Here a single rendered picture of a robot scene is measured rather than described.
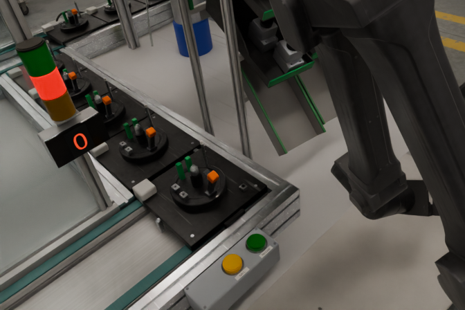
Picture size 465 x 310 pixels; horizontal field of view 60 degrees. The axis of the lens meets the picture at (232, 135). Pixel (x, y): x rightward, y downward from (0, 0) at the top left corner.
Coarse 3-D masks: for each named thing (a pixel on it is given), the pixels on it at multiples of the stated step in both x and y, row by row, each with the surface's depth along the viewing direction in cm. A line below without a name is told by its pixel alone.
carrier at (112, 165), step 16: (128, 128) 114; (160, 128) 122; (176, 128) 120; (112, 144) 118; (128, 144) 114; (144, 144) 113; (160, 144) 112; (176, 144) 115; (192, 144) 114; (112, 160) 113; (128, 160) 111; (144, 160) 110; (160, 160) 110; (176, 160) 110; (128, 176) 106; (144, 176) 106
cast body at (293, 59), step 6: (282, 42) 90; (276, 48) 93; (282, 48) 90; (288, 48) 89; (276, 54) 93; (282, 54) 91; (288, 54) 89; (294, 54) 89; (300, 54) 91; (276, 60) 94; (282, 60) 92; (288, 60) 90; (294, 60) 92; (300, 60) 92; (282, 66) 93; (288, 66) 91; (294, 66) 91; (288, 72) 92
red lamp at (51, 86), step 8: (56, 72) 74; (32, 80) 73; (40, 80) 72; (48, 80) 73; (56, 80) 74; (40, 88) 73; (48, 88) 73; (56, 88) 74; (64, 88) 76; (40, 96) 75; (48, 96) 74; (56, 96) 75
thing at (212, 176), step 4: (204, 172) 90; (208, 172) 90; (212, 172) 89; (216, 172) 89; (208, 176) 88; (212, 176) 88; (216, 176) 88; (208, 180) 90; (212, 180) 88; (216, 180) 89; (208, 184) 91; (212, 184) 90; (208, 188) 93; (212, 188) 92; (208, 192) 94
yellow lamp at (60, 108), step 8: (64, 96) 76; (48, 104) 76; (56, 104) 76; (64, 104) 77; (72, 104) 79; (48, 112) 77; (56, 112) 77; (64, 112) 77; (72, 112) 79; (56, 120) 78
